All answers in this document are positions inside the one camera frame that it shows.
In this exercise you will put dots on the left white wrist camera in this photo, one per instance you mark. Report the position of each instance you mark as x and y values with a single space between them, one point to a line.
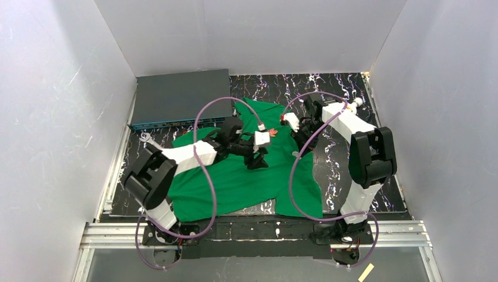
262 139

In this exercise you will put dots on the yellow tape strip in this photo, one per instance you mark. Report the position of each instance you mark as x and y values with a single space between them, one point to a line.
366 272

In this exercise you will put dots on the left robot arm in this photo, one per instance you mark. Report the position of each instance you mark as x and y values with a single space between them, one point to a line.
151 175

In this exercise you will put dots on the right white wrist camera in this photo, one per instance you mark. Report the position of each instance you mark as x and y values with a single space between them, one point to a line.
291 120

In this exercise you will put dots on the grey network switch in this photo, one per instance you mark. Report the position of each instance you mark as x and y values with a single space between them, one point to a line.
175 99

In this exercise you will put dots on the orange white toy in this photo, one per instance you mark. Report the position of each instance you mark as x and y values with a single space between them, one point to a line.
355 105

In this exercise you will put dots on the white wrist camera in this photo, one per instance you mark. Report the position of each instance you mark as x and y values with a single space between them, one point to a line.
262 139
291 120

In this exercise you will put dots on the silver wrench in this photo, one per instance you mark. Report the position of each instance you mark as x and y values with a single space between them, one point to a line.
146 138

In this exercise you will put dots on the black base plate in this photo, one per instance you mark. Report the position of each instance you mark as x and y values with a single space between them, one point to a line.
257 236

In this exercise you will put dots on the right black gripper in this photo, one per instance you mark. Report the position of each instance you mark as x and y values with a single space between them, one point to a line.
302 129

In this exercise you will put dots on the green polo shirt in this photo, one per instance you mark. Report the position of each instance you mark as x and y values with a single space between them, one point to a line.
286 180

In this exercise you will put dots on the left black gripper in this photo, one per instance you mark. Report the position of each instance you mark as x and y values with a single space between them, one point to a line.
254 153

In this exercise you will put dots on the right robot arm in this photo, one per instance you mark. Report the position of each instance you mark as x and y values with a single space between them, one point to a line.
372 159

